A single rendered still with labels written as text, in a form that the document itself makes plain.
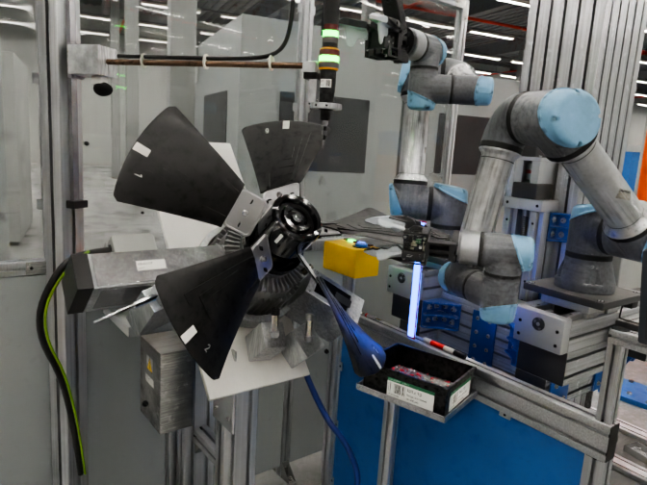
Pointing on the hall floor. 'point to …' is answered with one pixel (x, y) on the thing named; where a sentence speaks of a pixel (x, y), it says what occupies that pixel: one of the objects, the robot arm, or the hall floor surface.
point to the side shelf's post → (171, 458)
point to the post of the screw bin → (388, 444)
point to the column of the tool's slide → (62, 235)
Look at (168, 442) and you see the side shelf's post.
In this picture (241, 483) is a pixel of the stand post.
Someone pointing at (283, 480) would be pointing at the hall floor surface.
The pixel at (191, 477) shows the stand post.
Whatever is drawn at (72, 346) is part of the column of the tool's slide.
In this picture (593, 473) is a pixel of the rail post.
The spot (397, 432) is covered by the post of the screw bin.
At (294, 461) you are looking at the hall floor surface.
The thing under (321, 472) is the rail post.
